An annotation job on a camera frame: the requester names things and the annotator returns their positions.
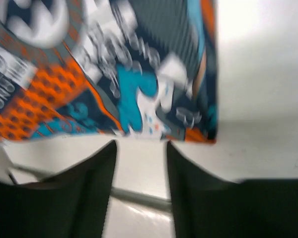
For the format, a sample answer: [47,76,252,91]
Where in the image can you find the aluminium frame rail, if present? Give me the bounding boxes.
[7,166,171,213]

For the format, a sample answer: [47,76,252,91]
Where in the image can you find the colourful patterned shorts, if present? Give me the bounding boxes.
[0,0,218,143]

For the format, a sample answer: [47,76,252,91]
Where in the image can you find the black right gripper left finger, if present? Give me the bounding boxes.
[0,141,117,238]

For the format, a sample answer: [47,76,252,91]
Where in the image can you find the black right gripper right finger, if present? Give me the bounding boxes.
[166,143,298,238]

